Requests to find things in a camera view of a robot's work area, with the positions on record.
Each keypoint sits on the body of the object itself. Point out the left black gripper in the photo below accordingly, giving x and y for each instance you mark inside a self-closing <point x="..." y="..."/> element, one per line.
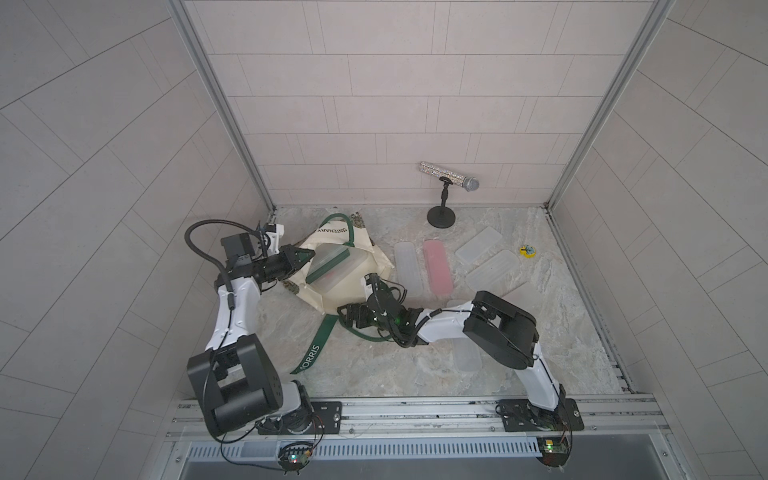
<point x="285" y="256"/>

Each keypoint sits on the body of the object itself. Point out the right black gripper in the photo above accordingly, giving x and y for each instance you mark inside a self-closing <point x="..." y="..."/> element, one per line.
<point x="361" y="319"/>

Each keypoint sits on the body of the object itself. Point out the clear rounded pencil case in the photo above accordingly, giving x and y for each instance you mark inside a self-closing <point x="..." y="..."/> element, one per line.
<point x="408" y="268"/>

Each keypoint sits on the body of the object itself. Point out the cream canvas tote bag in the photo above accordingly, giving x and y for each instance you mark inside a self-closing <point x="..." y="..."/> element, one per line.
<point x="344" y="284"/>

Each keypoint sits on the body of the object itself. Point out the pink translucent pencil case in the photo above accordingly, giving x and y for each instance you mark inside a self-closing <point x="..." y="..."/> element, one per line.
<point x="438" y="269"/>

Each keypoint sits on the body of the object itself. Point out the clear translucent pencil case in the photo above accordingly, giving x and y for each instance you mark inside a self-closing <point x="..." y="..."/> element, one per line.
<point x="477" y="246"/>

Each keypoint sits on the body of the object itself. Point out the ribbed clear pencil case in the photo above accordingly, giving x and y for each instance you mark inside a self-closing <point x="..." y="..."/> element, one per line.
<point x="493" y="274"/>
<point x="466" y="355"/>

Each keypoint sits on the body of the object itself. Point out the green pencil case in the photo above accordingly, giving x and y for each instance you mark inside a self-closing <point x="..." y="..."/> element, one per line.
<point x="327" y="257"/>

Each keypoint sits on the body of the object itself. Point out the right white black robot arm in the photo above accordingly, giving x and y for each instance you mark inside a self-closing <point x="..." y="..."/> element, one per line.
<point x="505" y="332"/>

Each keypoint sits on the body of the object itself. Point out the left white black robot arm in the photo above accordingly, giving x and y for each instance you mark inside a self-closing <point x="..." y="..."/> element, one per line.
<point x="234" y="380"/>

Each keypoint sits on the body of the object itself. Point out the black microphone stand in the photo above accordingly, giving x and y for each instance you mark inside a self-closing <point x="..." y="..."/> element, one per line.
<point x="442" y="217"/>

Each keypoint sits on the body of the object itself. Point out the left green circuit board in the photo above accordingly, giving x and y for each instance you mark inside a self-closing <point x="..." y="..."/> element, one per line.
<point x="295" y="456"/>

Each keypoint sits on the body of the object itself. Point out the green circuit board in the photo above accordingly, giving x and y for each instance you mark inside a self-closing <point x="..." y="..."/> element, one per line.
<point x="295" y="456"/>
<point x="555" y="452"/>

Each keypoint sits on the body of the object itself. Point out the silver glitter microphone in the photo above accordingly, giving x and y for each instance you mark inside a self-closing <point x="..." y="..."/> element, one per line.
<point x="468" y="183"/>

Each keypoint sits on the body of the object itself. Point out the small yellow toy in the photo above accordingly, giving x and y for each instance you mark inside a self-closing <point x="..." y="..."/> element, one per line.
<point x="527" y="251"/>

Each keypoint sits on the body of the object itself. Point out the right green circuit board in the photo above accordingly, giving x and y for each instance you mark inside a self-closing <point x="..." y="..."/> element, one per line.
<point x="555" y="452"/>

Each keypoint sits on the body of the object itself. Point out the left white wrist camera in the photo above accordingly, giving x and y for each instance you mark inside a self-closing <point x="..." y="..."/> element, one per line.
<point x="272" y="235"/>

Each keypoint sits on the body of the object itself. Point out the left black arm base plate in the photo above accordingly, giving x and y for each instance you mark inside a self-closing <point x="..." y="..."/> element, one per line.
<point x="312" y="417"/>

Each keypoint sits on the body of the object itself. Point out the aluminium mounting rail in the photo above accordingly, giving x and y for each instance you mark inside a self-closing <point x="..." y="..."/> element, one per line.
<point x="481" y="416"/>

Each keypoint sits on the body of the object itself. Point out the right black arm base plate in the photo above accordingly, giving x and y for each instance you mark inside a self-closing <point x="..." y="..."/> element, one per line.
<point x="522" y="416"/>

